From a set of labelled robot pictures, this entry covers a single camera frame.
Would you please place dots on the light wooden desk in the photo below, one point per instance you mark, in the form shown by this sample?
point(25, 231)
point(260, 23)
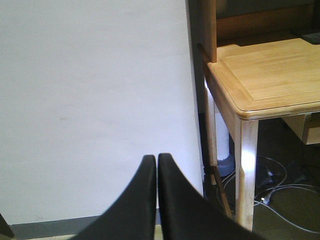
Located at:
point(257, 64)

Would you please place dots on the black monitor stand base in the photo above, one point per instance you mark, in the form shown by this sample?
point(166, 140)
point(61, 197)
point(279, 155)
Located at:
point(312, 38)

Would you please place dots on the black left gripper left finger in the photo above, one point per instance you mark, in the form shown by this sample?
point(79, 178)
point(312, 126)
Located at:
point(133, 215)

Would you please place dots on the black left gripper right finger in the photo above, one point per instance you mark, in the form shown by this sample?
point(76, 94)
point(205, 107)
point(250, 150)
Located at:
point(185, 214)

